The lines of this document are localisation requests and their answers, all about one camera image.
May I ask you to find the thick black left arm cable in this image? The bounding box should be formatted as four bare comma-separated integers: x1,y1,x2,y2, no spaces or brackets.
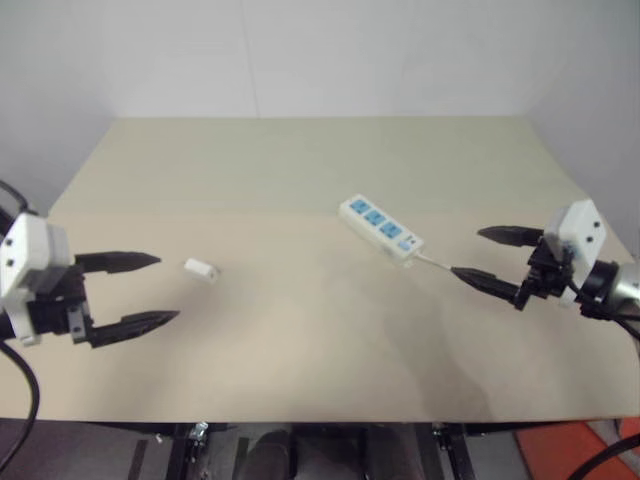
0,341,40,480

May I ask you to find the white power strip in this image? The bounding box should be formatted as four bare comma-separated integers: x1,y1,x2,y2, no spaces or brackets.
338,195,426,272

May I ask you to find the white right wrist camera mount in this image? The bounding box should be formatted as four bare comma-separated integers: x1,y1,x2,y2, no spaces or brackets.
543,199,607,265

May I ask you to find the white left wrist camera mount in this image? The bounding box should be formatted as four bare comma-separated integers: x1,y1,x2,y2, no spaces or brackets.
0,211,72,347

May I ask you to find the white plug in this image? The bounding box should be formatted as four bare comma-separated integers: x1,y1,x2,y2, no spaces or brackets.
182,257,222,285

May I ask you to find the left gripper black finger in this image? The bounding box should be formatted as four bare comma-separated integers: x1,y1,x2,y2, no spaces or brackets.
91,310,181,350
74,250,163,277

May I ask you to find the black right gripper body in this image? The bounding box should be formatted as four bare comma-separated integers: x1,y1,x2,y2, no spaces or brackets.
511,238,582,312

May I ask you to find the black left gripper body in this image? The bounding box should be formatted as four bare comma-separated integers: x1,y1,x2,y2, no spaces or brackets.
24,254,96,347

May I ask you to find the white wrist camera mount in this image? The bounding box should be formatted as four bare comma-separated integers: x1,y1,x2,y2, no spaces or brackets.
0,211,72,347
543,199,607,265

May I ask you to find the orange object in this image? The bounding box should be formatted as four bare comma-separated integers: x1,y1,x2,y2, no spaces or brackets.
513,416,640,480

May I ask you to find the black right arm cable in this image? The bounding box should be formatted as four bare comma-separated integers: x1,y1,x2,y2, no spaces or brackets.
574,294,640,343

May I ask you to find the black table frame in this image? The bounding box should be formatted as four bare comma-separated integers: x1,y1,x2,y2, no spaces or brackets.
89,418,507,480

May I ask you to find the thin black left wrist cable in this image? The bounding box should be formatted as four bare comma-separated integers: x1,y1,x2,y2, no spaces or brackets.
0,179,32,224

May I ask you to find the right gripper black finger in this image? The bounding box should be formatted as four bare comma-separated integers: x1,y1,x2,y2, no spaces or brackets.
476,225,544,249
449,266,522,302

